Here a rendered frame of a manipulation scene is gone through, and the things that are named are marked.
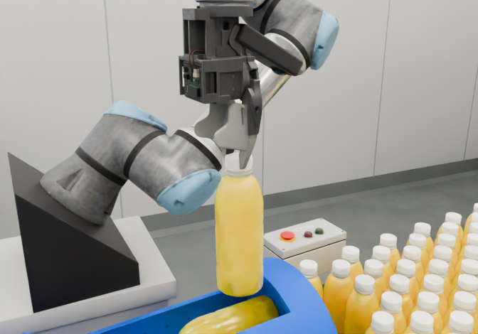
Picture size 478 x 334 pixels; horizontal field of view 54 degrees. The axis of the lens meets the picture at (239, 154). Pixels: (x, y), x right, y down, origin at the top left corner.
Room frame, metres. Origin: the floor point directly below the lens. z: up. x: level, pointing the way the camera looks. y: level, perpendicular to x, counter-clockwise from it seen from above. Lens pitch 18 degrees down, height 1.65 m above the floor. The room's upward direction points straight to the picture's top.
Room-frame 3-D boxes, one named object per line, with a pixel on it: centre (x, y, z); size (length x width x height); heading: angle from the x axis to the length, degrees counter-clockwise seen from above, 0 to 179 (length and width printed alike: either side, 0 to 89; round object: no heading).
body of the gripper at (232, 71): (0.61, 0.02, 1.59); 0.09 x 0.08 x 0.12; 121
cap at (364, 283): (0.85, -0.26, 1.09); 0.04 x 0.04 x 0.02
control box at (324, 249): (1.07, -0.16, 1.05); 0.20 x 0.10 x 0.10; 121
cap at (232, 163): (0.63, 0.00, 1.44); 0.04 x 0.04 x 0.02
